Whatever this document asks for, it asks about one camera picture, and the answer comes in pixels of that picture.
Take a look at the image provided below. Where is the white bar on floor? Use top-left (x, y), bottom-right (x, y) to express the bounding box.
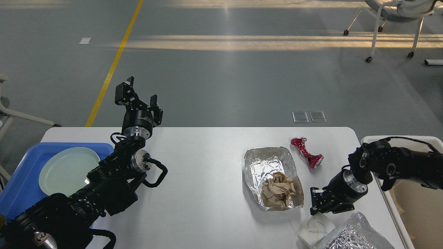
top-left (424, 59), bottom-right (443, 66)

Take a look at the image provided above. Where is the white chair base left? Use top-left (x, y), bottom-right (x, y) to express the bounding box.
top-left (0, 74), bottom-right (62, 139)

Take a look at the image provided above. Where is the clear floor plate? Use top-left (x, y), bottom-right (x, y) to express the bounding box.
top-left (309, 111), bottom-right (327, 123)
top-left (292, 111), bottom-right (309, 123)

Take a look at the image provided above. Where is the right clear floor plate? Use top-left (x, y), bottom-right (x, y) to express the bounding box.
top-left (309, 111), bottom-right (327, 123)

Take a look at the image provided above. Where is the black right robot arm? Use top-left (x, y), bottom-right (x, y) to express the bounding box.
top-left (310, 137), bottom-right (443, 215)

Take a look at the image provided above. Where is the left clear floor plate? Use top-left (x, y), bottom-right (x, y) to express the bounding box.
top-left (292, 111), bottom-right (309, 123)

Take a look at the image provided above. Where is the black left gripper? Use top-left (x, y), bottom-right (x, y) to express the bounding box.
top-left (115, 77), bottom-right (163, 140)

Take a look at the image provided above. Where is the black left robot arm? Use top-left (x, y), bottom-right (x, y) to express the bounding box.
top-left (1, 77), bottom-right (168, 249)

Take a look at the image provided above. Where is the aluminium foil tray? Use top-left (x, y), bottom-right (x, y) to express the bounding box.
top-left (244, 147), bottom-right (304, 211)

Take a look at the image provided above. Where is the mint green plate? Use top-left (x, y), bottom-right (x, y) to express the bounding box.
top-left (38, 147), bottom-right (100, 196)

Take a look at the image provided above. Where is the white rolling chair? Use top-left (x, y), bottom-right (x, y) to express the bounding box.
top-left (343, 0), bottom-right (437, 63)

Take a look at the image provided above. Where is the crumpled brown paper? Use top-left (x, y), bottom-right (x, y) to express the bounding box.
top-left (261, 172), bottom-right (296, 207)

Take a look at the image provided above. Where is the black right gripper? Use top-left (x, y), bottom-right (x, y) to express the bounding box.
top-left (310, 169), bottom-right (368, 216)

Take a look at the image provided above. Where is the blue plastic tray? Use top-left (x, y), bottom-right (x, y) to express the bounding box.
top-left (0, 143), bottom-right (113, 221)

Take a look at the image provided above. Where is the white plastic bin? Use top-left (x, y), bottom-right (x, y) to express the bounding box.
top-left (361, 135), bottom-right (443, 249)

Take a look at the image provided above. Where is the crumpled foil tray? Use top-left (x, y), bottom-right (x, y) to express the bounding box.
top-left (314, 212), bottom-right (394, 249)

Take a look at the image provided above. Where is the red shiny wrapper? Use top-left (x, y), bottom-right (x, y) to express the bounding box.
top-left (290, 137), bottom-right (324, 169)

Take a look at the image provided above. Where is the white paper cup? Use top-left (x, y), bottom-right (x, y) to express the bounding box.
top-left (298, 213), bottom-right (336, 249)

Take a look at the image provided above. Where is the white floor tag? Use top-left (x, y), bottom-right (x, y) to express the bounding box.
top-left (79, 37), bottom-right (92, 45)

